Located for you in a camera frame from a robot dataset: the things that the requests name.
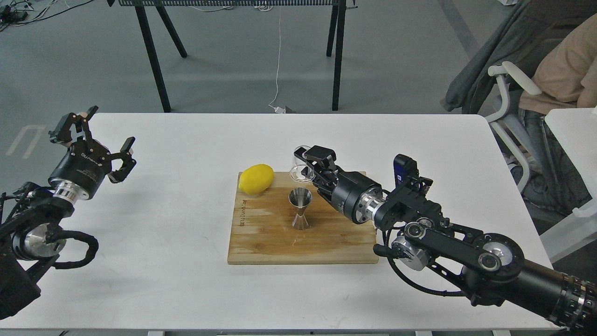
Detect yellow lemon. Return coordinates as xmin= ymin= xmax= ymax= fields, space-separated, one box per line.
xmin=238 ymin=164 xmax=274 ymax=195

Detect cables on floor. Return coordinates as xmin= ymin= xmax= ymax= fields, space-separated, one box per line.
xmin=0 ymin=0 xmax=96 ymax=33

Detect wooden cutting board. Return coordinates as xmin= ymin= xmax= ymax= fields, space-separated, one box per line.
xmin=228 ymin=172 xmax=379 ymax=265

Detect white office chair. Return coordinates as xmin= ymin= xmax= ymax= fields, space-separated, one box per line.
xmin=485 ymin=61 xmax=543 ymax=193

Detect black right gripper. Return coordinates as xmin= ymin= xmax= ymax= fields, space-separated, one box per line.
xmin=293 ymin=145 xmax=383 ymax=224

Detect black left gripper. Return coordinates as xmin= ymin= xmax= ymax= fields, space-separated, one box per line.
xmin=48 ymin=105 xmax=136 ymax=199

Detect black metal frame table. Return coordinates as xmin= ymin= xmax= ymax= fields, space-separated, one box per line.
xmin=107 ymin=0 xmax=357 ymax=113

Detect steel double jigger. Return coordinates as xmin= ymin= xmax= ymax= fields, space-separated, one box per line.
xmin=288 ymin=187 xmax=312 ymax=231

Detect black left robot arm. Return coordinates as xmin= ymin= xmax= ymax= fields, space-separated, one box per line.
xmin=0 ymin=105 xmax=136 ymax=319

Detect person in tan shirt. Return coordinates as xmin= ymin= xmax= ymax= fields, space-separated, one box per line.
xmin=519 ymin=15 xmax=597 ymax=216

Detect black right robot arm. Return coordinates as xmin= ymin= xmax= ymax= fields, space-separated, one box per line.
xmin=294 ymin=146 xmax=596 ymax=336

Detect white hanging cable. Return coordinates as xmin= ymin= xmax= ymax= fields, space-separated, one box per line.
xmin=268 ymin=7 xmax=286 ymax=114

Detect small clear glass beaker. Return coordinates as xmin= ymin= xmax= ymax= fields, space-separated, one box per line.
xmin=289 ymin=145 xmax=315 ymax=183

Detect grey jacket on chair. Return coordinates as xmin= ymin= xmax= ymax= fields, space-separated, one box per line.
xmin=441 ymin=0 xmax=597 ymax=113

